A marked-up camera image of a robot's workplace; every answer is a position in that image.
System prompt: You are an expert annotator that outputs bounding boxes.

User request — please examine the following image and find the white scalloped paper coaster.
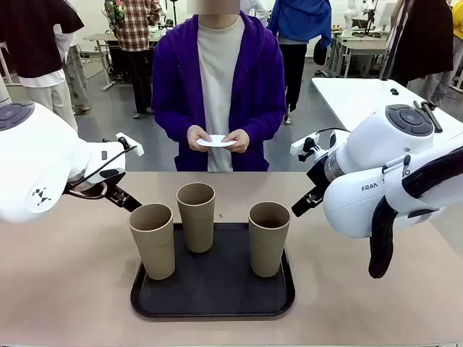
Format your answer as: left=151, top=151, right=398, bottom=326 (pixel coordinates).
left=196, top=134, right=236, bottom=149

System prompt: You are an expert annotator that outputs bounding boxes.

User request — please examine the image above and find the person's right hand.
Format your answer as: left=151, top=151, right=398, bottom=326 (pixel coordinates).
left=187, top=125, right=214, bottom=153

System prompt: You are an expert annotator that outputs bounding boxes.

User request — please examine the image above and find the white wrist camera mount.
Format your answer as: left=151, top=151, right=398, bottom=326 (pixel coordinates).
left=115, top=132, right=145, bottom=157
left=291, top=132, right=321, bottom=162

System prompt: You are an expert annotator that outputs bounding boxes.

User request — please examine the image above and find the person in purple hoodie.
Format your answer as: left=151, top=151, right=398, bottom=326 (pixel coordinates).
left=150, top=9, right=287, bottom=173

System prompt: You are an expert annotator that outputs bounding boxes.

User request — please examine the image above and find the white side table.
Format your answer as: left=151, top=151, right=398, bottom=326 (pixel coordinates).
left=311, top=77, right=463, bottom=145

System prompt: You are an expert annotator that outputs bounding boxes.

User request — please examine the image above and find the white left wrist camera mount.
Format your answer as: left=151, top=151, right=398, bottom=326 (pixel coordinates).
left=115, top=132, right=145, bottom=157

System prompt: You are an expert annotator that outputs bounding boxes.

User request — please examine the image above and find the person in blue jacket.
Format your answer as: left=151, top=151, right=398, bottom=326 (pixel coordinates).
left=266, top=0, right=333, bottom=124

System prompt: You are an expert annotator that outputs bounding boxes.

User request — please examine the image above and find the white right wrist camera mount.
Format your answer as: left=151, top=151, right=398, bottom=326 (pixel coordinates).
left=291, top=132, right=321, bottom=162

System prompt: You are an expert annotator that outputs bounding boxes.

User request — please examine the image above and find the person in white shirt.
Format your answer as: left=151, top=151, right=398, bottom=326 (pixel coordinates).
left=239, top=0, right=269, bottom=27

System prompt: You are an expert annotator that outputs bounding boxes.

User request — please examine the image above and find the person's right forearm purple sleeve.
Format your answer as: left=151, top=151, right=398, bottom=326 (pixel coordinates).
left=151, top=100, right=196, bottom=144

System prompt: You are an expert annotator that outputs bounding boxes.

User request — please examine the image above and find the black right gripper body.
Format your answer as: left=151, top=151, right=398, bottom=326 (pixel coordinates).
left=306, top=158, right=328, bottom=194

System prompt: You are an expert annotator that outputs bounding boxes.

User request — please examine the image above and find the grey background desk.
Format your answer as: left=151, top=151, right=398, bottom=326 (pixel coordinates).
left=83, top=33, right=120, bottom=91

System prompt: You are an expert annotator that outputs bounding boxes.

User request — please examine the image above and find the black hanging bag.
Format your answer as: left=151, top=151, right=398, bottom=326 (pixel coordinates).
left=313, top=35, right=330, bottom=67

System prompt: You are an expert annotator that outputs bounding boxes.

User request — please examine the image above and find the person in black top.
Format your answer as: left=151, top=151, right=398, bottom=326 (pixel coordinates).
left=0, top=0, right=86, bottom=133

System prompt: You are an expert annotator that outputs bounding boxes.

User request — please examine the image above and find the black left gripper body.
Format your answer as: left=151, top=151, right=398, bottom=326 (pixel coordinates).
left=64, top=180, right=117, bottom=200

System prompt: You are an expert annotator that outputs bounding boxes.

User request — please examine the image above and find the person's left forearm purple sleeve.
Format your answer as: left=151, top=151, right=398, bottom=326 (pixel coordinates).
left=242, top=104, right=287, bottom=145

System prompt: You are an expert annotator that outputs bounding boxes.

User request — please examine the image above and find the thin black cable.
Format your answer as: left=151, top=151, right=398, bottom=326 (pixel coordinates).
left=77, top=145, right=138, bottom=181

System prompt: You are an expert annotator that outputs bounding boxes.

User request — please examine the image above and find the black folded tripod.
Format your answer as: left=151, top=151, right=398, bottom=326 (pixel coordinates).
left=413, top=100, right=443, bottom=133

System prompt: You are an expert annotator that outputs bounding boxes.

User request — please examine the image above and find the person in grey trousers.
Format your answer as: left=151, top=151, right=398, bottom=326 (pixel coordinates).
left=54, top=25, right=91, bottom=113

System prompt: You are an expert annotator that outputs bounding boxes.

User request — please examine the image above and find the person in plaid shirt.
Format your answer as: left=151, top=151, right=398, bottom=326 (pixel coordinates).
left=104, top=0, right=162, bottom=119

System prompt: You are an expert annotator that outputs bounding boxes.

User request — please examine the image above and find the person's left hand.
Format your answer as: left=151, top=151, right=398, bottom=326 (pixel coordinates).
left=221, top=129, right=250, bottom=154

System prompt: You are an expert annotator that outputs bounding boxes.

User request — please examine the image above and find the person in black coat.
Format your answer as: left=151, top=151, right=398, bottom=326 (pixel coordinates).
left=386, top=0, right=455, bottom=106

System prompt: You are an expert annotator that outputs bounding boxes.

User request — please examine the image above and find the black plastic serving tray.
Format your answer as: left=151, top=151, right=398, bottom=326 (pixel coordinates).
left=130, top=222, right=296, bottom=319

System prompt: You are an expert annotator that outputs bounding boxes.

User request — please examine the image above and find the person in yellow top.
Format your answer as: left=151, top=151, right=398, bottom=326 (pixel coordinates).
left=451, top=0, right=463, bottom=91

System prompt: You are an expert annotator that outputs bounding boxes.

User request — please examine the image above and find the grey desk with robot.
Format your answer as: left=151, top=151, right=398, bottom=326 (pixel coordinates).
left=331, top=34, right=390, bottom=79

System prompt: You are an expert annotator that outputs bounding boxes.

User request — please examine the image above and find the tan paper cup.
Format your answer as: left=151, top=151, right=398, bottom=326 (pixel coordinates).
left=176, top=182, right=216, bottom=253
left=247, top=202, right=292, bottom=278
left=129, top=203, right=177, bottom=281

